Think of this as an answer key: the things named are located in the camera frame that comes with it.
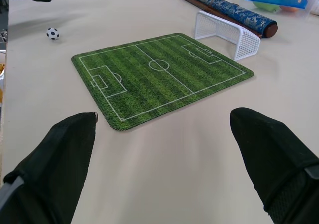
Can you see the white mini goal with net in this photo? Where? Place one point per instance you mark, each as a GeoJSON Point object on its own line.
{"type": "Point", "coordinates": [245, 38]}

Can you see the clear plastic storage box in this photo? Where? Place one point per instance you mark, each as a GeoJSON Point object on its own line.
{"type": "Point", "coordinates": [311, 8]}

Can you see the green soccer field mat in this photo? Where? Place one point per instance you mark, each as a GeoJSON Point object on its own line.
{"type": "Point", "coordinates": [159, 84]}

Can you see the miniature soccer ball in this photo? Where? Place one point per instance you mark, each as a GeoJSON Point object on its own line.
{"type": "Point", "coordinates": [52, 33]}

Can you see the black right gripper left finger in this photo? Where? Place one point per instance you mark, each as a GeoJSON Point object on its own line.
{"type": "Point", "coordinates": [52, 164]}

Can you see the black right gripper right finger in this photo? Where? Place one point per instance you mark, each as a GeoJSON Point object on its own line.
{"type": "Point", "coordinates": [274, 154]}

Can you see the blue patterned rolled scroll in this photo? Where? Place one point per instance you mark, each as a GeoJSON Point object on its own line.
{"type": "Point", "coordinates": [231, 10]}

